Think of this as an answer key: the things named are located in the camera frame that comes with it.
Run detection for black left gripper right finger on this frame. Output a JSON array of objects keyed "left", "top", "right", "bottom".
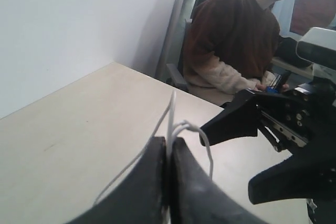
[{"left": 170, "top": 138, "right": 265, "bottom": 223}]

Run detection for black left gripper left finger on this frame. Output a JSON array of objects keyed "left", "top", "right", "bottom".
[{"left": 70, "top": 137, "right": 166, "bottom": 223}]

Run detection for person in brown sweater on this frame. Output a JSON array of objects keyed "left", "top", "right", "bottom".
[{"left": 183, "top": 0, "right": 280, "bottom": 94}]

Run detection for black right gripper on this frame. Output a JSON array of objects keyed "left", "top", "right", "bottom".
[{"left": 201, "top": 81, "right": 335, "bottom": 205}]

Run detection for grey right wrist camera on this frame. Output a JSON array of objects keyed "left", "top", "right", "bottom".
[{"left": 296, "top": 27, "right": 335, "bottom": 70}]

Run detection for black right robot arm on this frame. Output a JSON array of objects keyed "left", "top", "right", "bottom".
[{"left": 200, "top": 78, "right": 335, "bottom": 223}]

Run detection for white wired earphones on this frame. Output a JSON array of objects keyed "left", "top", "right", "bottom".
[{"left": 93, "top": 90, "right": 214, "bottom": 206}]

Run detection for grey partition post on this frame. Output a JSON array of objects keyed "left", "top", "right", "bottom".
[{"left": 155, "top": 0, "right": 184, "bottom": 80}]

